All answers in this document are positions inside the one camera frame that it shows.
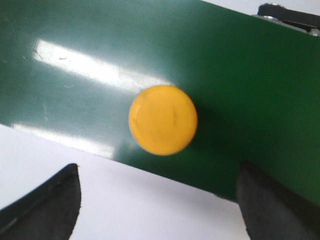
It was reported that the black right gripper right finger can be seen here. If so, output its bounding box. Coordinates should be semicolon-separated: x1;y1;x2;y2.
236;162;320;240

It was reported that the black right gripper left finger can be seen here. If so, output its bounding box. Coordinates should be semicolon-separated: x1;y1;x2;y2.
0;163;82;240

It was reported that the green conveyor belt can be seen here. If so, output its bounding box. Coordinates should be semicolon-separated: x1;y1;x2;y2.
0;0;320;205

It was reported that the yellow mushroom push button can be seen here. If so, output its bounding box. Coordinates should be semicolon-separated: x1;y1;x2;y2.
128;85;198;156

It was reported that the black conveyor drive belt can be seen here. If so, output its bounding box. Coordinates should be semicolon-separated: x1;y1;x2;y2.
257;3;320;29

